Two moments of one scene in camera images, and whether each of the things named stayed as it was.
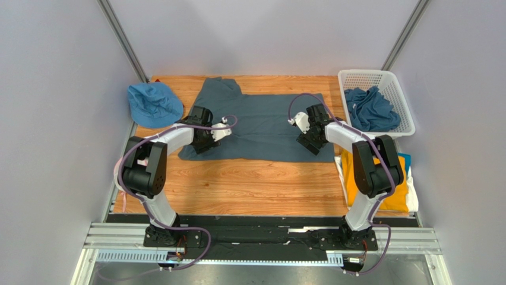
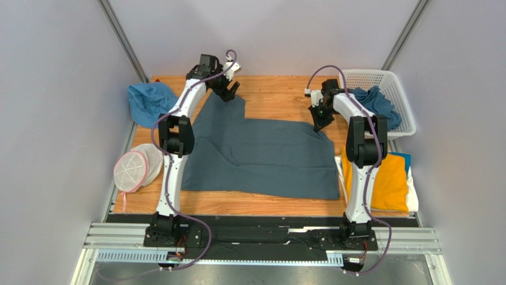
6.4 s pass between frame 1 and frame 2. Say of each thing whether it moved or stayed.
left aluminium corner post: stayed
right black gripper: moved
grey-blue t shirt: moved
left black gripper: moved
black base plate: stayed
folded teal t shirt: stayed
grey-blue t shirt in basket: stayed
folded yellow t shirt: stayed
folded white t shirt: stayed
